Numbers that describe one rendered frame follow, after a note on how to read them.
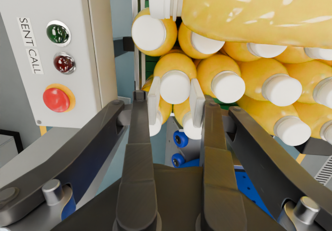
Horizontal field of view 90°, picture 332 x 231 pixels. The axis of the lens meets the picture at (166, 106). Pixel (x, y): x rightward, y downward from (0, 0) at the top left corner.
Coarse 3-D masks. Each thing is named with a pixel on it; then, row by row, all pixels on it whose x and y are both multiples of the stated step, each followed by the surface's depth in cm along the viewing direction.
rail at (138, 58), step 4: (136, 0) 29; (136, 4) 29; (140, 4) 31; (136, 8) 29; (140, 8) 32; (136, 12) 29; (136, 48) 32; (136, 52) 32; (140, 52) 34; (136, 56) 33; (140, 56) 34; (136, 60) 33; (140, 60) 35; (136, 64) 33; (140, 64) 35; (136, 68) 34; (140, 68) 35; (136, 72) 34; (140, 72) 35; (136, 76) 34; (140, 76) 36; (136, 80) 35; (140, 80) 36; (136, 84) 35; (140, 84) 36; (136, 88) 35; (140, 88) 36
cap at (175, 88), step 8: (176, 72) 21; (168, 80) 20; (176, 80) 20; (184, 80) 20; (160, 88) 21; (168, 88) 20; (176, 88) 20; (184, 88) 20; (168, 96) 21; (176, 96) 21; (184, 96) 21
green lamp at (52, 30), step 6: (54, 24) 19; (48, 30) 19; (54, 30) 19; (60, 30) 19; (48, 36) 19; (54, 36) 19; (60, 36) 19; (66, 36) 20; (54, 42) 20; (60, 42) 20
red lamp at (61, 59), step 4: (56, 56) 20; (60, 56) 20; (64, 56) 21; (56, 60) 20; (60, 60) 20; (64, 60) 20; (68, 60) 21; (56, 64) 20; (60, 64) 20; (64, 64) 20; (68, 64) 21; (72, 64) 21; (56, 68) 21; (60, 68) 21; (64, 68) 21; (68, 68) 21; (64, 72) 21
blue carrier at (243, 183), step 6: (186, 162) 43; (192, 162) 43; (198, 162) 43; (240, 174) 40; (246, 174) 40; (240, 180) 38; (246, 180) 38; (240, 186) 37; (246, 186) 37; (252, 186) 37; (246, 192) 35; (252, 192) 35; (252, 198) 34; (258, 198) 34; (258, 204) 33; (264, 210) 32
